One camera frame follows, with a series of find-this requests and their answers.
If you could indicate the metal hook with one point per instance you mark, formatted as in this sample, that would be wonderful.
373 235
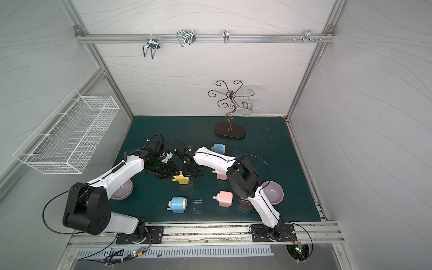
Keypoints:
186 37
151 47
308 38
226 36

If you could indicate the aluminium front rail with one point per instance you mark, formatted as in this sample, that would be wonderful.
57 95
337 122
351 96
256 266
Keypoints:
182 234

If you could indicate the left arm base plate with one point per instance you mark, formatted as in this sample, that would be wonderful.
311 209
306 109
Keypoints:
152 235

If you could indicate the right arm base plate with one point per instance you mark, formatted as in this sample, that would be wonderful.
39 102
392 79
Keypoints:
261 234

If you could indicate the clear wine glass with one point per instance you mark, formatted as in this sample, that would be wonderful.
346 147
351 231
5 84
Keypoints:
247 105

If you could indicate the white wire basket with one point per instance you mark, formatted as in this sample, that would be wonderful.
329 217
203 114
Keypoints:
65 142

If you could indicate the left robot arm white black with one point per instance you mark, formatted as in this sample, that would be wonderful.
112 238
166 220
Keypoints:
87 207

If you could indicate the clear dark red tray front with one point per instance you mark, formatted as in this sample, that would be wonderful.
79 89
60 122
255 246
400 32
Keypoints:
244 205

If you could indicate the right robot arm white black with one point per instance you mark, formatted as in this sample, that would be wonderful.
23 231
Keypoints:
242 177

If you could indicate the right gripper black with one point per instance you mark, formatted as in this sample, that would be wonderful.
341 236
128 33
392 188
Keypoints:
192 167

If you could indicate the purple bowl left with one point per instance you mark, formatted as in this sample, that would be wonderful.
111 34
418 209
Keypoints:
123 192

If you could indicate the blue sharpener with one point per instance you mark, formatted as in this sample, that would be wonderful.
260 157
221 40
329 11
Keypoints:
219 148
177 205

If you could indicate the purple bowl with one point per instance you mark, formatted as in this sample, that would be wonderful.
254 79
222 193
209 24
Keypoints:
123 192
273 192

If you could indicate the pink sharpener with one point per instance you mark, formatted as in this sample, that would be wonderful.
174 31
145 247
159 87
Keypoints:
224 199
220 175

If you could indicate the purple bowl right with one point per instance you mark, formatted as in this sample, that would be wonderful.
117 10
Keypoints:
273 192

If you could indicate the metal hook right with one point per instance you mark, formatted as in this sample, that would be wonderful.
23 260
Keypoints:
308 38

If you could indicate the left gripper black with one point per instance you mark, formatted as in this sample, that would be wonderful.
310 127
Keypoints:
162 167

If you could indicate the pink sharpener front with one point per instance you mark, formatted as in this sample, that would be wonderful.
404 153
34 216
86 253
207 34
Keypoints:
224 199

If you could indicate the pink sharpener middle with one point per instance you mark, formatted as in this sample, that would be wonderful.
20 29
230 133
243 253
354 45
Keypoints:
220 175

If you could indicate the clear blue tray front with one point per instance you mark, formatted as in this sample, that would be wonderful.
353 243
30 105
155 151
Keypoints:
197 205

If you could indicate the blue sharpener front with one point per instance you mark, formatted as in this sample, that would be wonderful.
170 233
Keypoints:
177 205

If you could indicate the yellow pencil sharpener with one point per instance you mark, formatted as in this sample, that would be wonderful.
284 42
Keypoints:
181 179

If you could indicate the aluminium crossbar rail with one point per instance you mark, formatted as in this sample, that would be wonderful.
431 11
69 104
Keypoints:
200 38

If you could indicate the brown scroll metal stand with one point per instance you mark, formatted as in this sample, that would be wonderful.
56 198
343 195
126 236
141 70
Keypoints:
228 101

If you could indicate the blue sharpener back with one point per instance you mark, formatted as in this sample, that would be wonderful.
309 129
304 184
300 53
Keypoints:
219 148

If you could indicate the dark green table mat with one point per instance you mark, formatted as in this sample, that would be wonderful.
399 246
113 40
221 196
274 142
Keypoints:
267 145

